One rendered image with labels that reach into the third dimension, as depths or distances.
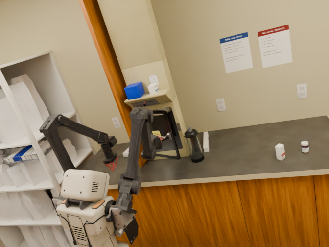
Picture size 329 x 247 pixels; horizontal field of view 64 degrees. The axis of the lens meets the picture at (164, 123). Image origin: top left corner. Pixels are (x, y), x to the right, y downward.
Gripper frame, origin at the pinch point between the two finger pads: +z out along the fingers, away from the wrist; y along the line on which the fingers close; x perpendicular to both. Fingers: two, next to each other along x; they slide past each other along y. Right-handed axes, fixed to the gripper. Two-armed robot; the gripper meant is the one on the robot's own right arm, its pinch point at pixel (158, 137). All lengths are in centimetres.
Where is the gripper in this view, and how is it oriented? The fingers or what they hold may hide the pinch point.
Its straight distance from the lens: 191.3
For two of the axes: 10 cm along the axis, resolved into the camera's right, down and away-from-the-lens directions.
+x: -9.3, 1.5, 3.4
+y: -2.8, -8.9, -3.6
